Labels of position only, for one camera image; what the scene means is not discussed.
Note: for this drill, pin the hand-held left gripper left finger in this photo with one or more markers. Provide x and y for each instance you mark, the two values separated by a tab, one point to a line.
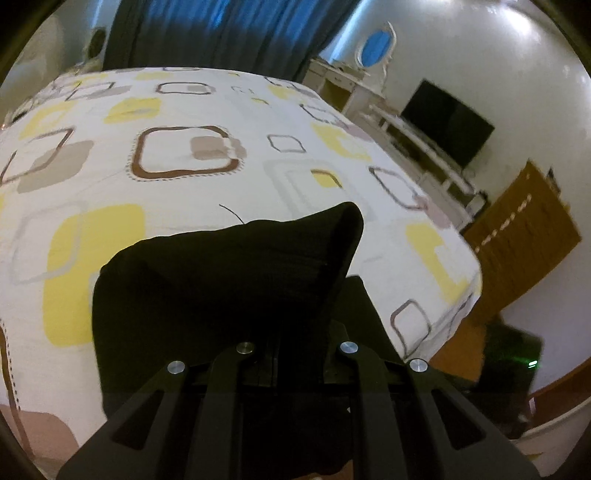
228	369

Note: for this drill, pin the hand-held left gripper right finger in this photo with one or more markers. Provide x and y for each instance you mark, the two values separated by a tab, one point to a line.
367	369

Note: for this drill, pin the black pants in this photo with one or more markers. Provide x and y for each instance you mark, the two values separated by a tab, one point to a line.
231	277

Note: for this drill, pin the dark box with green light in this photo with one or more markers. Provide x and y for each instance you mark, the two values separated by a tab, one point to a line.
508	369

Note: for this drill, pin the printed bed sheet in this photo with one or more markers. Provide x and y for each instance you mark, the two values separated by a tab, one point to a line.
258	184

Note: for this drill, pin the wooden door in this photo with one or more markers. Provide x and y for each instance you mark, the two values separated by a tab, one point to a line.
521	217

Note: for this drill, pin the white television stand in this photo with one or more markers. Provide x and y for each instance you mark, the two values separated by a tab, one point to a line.
408	134

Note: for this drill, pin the black television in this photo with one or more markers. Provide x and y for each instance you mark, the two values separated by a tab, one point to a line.
443	120

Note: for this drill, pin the white dressing table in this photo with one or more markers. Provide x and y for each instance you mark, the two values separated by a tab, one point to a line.
332	83

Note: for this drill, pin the oval vanity mirror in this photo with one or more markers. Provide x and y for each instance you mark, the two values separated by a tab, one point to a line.
375	46

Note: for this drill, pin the blue curtain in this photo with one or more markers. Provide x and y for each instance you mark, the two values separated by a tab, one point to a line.
207	37

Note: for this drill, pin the white chair with wooden frame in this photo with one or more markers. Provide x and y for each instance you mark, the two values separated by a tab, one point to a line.
554	415

